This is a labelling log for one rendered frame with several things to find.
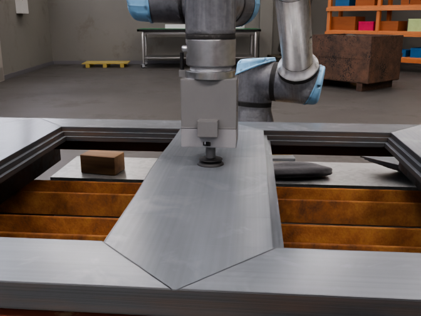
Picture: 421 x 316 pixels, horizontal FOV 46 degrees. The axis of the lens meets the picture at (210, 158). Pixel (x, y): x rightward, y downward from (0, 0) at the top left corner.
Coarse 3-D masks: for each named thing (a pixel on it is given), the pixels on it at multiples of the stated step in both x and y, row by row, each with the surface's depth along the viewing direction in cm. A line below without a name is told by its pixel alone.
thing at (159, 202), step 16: (144, 192) 67; (160, 192) 67; (176, 192) 67; (192, 192) 67; (208, 192) 67; (224, 192) 67; (240, 192) 67; (128, 208) 62; (144, 208) 62; (160, 208) 62; (176, 208) 62; (192, 208) 62; (208, 208) 62; (224, 208) 62; (240, 208) 62; (256, 208) 62
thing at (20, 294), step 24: (48, 144) 100; (288, 144) 104; (312, 144) 104; (336, 144) 103; (360, 144) 103; (384, 144) 102; (0, 168) 82; (408, 168) 86; (120, 216) 64; (0, 288) 45; (24, 288) 45; (48, 288) 45; (72, 288) 44; (96, 288) 44; (120, 288) 44; (144, 288) 44; (96, 312) 45; (120, 312) 45; (144, 312) 44; (168, 312) 44; (192, 312) 44; (216, 312) 44; (240, 312) 44; (264, 312) 43; (288, 312) 43; (312, 312) 43; (336, 312) 43; (360, 312) 43; (384, 312) 42; (408, 312) 42
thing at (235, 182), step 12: (144, 180) 71; (156, 180) 71; (168, 180) 71; (180, 180) 71; (192, 180) 71; (204, 180) 71; (216, 180) 71; (228, 180) 71; (240, 180) 71; (252, 180) 71; (264, 180) 71; (264, 192) 67
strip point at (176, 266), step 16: (128, 256) 49; (144, 256) 49; (160, 256) 49; (176, 256) 49; (192, 256) 49; (208, 256) 49; (224, 256) 49; (240, 256) 49; (160, 272) 46; (176, 272) 46; (192, 272) 46; (208, 272) 46; (176, 288) 44
